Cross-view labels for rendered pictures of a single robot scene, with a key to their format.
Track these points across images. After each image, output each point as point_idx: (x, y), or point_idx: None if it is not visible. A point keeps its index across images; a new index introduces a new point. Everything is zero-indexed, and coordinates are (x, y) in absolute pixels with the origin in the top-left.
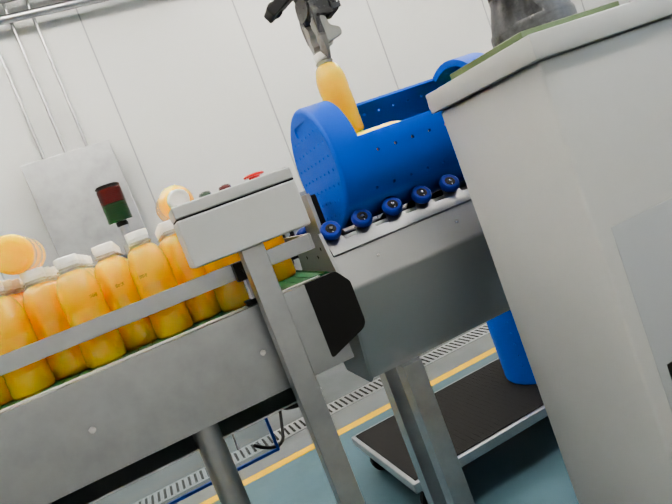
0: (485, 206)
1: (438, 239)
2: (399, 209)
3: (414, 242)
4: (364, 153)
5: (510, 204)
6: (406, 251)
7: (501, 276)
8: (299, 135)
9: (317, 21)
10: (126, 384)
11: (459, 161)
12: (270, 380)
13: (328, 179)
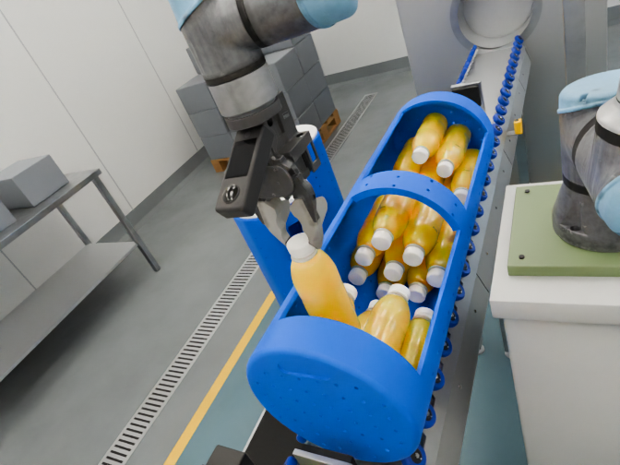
0: (541, 396)
1: (459, 420)
2: (435, 417)
3: (449, 442)
4: (427, 392)
5: (592, 404)
6: (450, 459)
7: (530, 439)
8: (288, 369)
9: (315, 208)
10: None
11: (514, 357)
12: None
13: (366, 429)
